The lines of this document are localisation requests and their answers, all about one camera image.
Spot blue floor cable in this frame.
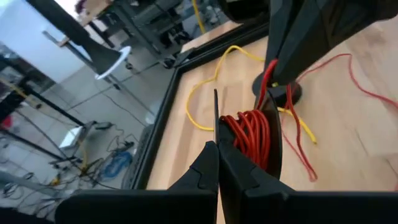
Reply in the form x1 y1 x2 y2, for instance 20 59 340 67
101 151 134 180

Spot black power strip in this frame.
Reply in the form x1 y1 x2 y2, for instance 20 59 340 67
114 141 135 151

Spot thin red cord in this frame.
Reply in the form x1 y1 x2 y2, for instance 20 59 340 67
220 53 398 191

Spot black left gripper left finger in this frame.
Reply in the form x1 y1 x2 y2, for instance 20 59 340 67
55 140 220 224

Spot black spool one tape strip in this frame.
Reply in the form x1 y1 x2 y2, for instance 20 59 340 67
213 88 284 180

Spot black power adapter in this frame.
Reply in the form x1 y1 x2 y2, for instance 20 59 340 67
94 121 114 130

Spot white flat box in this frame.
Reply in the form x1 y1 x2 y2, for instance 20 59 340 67
58 126 84 149

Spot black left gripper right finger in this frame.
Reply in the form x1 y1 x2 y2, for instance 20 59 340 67
219 139 398 224

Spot round pedestal stand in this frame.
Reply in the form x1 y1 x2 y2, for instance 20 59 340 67
94 45 162 125

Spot tall black pillar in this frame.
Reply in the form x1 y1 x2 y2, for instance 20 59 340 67
26 0 122 75

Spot black rolling cart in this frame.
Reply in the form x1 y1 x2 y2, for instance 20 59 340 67
0 55 86 166

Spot yellow extension cord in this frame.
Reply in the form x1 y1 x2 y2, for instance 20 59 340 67
192 0 206 35

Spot yellow hanging cable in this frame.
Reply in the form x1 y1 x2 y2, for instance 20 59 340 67
0 77 88 174

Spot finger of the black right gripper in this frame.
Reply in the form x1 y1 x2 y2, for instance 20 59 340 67
272 0 398 86
266 0 313 68

